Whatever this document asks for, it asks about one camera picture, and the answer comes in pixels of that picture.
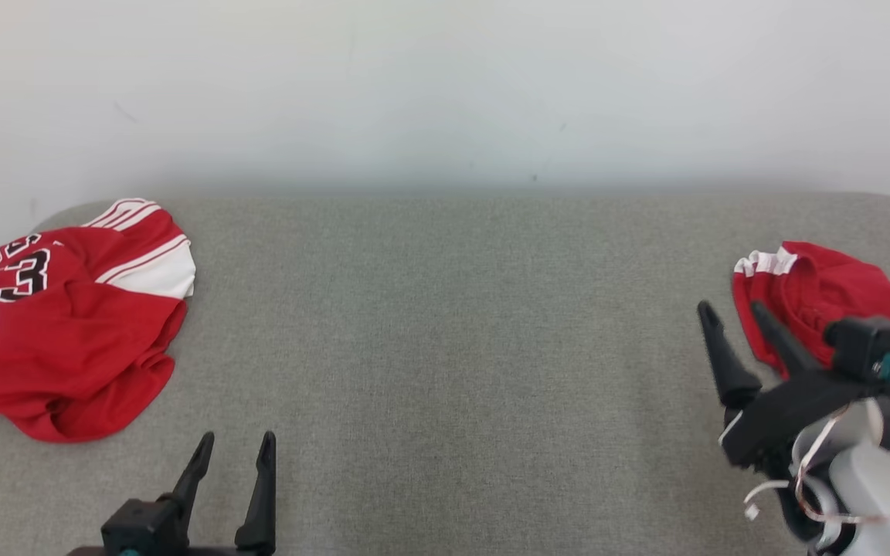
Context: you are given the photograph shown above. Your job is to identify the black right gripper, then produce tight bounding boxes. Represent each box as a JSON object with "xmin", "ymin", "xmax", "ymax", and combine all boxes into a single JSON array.
[{"xmin": 696, "ymin": 301, "xmax": 878, "ymax": 472}]

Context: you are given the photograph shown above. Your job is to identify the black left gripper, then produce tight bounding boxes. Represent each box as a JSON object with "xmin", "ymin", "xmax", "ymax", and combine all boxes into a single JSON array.
[{"xmin": 66, "ymin": 431, "xmax": 277, "ymax": 556}]

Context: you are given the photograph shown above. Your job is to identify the red shirt with white hem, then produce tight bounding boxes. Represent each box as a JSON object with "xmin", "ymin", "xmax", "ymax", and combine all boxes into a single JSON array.
[{"xmin": 731, "ymin": 241, "xmax": 890, "ymax": 379}]

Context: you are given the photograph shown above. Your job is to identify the red basketball jersey white sleeves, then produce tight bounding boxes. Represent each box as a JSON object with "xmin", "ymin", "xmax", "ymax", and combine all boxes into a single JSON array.
[{"xmin": 0, "ymin": 198, "xmax": 197, "ymax": 443}]

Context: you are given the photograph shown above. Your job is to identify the grey fabric sofa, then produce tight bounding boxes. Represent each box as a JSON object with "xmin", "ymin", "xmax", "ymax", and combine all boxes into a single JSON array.
[{"xmin": 0, "ymin": 192, "xmax": 890, "ymax": 556}]

